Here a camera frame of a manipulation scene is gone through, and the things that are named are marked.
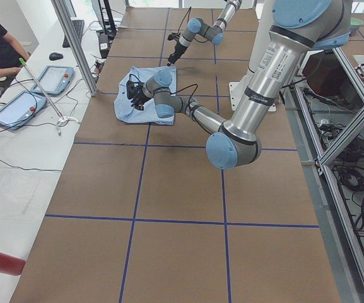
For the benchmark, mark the blue teach pendant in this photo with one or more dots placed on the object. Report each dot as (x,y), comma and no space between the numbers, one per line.
(20,110)
(55,79)

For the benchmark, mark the light blue t-shirt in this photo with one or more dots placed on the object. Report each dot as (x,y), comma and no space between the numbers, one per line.
(123,108)

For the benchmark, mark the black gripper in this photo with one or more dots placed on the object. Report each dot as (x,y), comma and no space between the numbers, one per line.
(178,49)
(139,95)

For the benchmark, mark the metal rod with green tip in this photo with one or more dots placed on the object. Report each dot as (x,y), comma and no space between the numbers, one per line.
(62,120)

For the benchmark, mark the aluminium frame post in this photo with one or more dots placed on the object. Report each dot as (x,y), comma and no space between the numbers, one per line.
(69,31)

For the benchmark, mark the black computer mouse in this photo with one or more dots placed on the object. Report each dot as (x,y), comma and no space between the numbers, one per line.
(54,56)

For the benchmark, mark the far blue teach pendant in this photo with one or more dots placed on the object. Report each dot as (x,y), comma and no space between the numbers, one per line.
(55,79)

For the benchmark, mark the aluminium frame rail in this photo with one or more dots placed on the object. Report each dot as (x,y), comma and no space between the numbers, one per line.
(328,126)

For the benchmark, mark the near blue teach pendant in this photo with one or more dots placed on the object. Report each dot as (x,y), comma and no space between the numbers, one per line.
(20,110)

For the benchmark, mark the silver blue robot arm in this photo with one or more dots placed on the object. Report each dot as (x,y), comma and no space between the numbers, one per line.
(293,28)
(197,26)

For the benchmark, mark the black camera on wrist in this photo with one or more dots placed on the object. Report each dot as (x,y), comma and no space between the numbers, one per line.
(131,89)
(173,36)

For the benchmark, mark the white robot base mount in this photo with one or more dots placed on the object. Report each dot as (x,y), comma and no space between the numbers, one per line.
(261,43)

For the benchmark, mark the red water bottle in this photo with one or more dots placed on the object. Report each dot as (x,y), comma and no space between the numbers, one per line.
(11,265)

